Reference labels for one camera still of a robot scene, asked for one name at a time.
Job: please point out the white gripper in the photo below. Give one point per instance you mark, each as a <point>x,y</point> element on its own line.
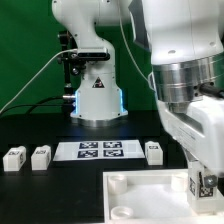
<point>200,130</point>

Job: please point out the white square tabletop part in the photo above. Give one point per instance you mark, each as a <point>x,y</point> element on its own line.
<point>153,197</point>

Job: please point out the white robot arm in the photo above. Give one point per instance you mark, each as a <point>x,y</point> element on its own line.
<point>187,59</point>

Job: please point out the white marker sheet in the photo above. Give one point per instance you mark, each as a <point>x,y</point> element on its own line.
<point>93,150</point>

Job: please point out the black camera stand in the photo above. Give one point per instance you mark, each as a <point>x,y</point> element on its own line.
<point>71,67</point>

